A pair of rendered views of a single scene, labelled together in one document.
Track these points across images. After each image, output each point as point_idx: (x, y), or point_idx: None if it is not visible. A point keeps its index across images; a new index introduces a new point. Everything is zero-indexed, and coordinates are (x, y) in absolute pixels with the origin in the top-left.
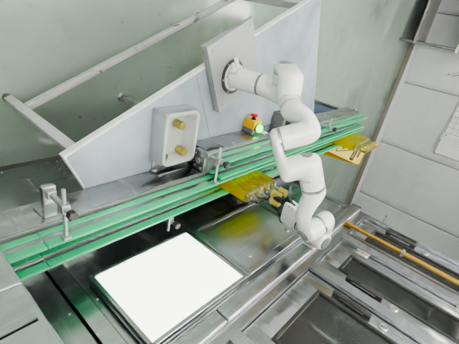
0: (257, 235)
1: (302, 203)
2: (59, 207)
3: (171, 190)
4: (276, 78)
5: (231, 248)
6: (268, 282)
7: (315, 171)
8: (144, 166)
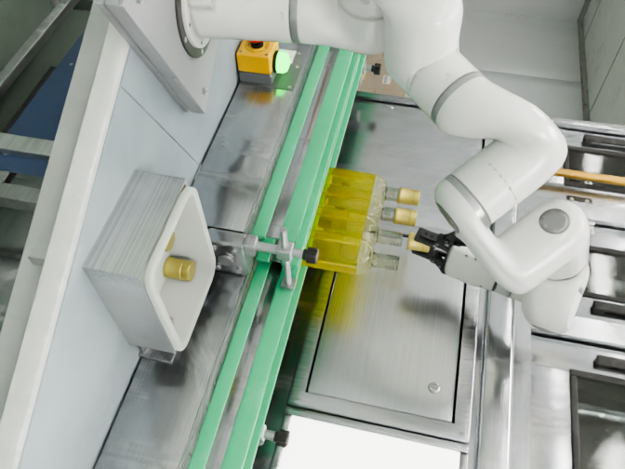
0: (411, 322)
1: (541, 291)
2: None
3: (231, 383)
4: (362, 1)
5: (393, 391)
6: (505, 432)
7: (584, 249)
8: (127, 364)
